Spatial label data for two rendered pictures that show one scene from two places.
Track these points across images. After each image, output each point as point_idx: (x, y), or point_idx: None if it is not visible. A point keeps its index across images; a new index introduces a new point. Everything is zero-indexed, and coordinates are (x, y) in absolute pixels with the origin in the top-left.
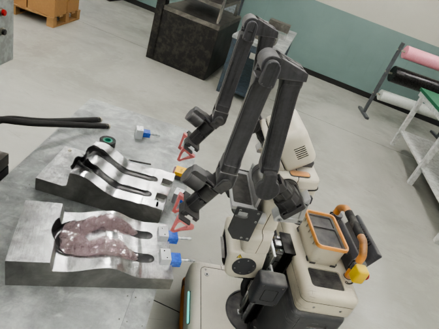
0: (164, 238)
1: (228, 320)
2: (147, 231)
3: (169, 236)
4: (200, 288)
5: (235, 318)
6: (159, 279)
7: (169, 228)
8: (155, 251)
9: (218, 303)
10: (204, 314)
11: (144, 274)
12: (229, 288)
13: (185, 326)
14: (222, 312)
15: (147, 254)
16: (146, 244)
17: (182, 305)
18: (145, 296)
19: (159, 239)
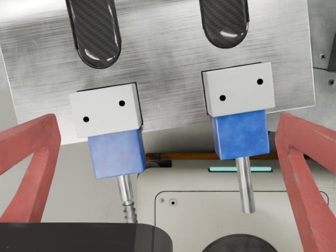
0: (207, 97)
1: (217, 237)
2: (250, 20)
3: (226, 120)
4: (277, 190)
5: (224, 248)
6: (12, 96)
7: (321, 119)
8: (141, 67)
9: (249, 222)
10: (223, 196)
11: (15, 38)
12: (283, 243)
13: (213, 163)
14: (232, 228)
15: (119, 36)
16: (171, 23)
17: (260, 157)
18: (1, 63)
19: (204, 75)
